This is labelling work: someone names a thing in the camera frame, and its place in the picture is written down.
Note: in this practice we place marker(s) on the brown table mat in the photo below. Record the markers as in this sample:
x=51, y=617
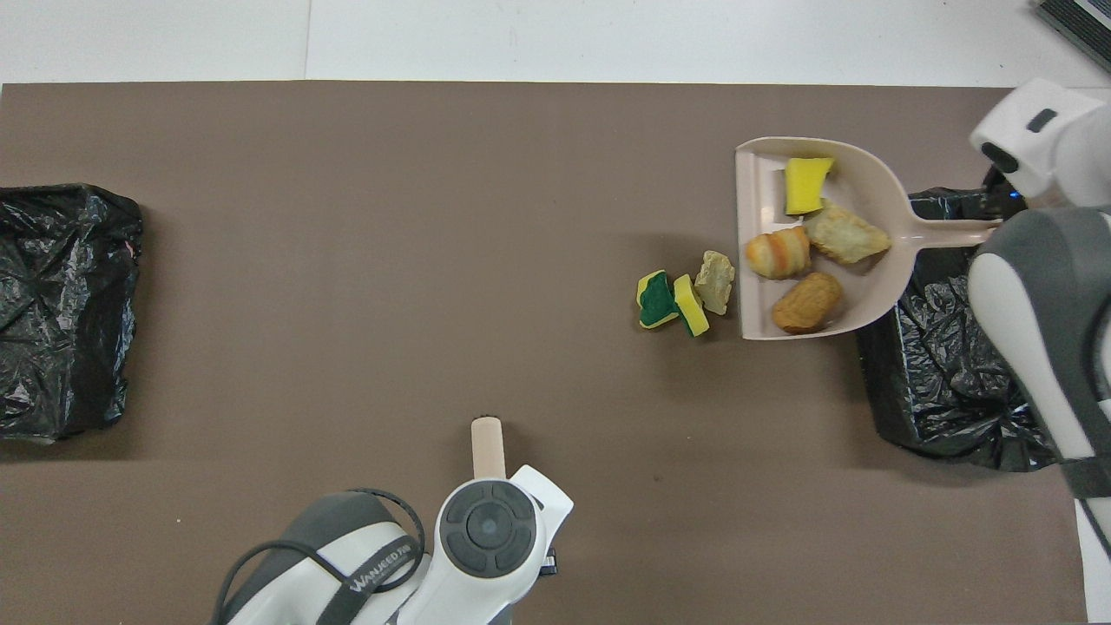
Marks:
x=434, y=260

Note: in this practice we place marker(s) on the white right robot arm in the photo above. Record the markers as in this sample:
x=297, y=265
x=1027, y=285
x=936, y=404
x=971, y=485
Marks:
x=1041, y=286

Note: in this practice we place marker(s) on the large pale bread chunk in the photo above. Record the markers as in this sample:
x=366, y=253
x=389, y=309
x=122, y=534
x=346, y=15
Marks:
x=846, y=236

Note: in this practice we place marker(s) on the black bag lined bin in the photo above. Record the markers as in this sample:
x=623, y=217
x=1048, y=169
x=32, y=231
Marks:
x=937, y=391
x=61, y=304

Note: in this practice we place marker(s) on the striped orange bread piece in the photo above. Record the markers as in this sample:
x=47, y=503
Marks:
x=777, y=252

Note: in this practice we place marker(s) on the beige plastic dustpan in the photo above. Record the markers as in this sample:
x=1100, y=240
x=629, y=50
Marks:
x=859, y=178

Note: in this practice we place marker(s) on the brown oval bread roll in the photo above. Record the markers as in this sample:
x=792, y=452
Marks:
x=807, y=304

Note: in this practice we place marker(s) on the beige hand brush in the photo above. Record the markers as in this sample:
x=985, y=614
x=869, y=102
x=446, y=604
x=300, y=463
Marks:
x=488, y=447

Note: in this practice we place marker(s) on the small pale bread chunk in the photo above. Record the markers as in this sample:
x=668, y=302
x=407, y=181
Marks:
x=715, y=282

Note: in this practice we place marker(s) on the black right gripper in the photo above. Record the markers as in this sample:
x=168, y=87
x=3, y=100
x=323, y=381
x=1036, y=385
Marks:
x=1007, y=198

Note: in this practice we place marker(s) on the green topped sponge piece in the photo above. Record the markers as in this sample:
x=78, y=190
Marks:
x=657, y=302

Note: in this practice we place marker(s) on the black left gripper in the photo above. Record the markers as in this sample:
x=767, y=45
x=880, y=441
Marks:
x=548, y=565

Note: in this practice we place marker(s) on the plain yellow sponge piece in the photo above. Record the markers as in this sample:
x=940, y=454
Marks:
x=805, y=184

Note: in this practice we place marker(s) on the dark grey ridged device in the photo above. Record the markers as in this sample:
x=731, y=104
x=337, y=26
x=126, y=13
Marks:
x=1085, y=22

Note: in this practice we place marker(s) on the yellow sponge green edge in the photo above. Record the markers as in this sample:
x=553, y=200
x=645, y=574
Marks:
x=692, y=308

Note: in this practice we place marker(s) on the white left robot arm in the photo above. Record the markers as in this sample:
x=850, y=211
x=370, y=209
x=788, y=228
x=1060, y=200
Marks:
x=486, y=529

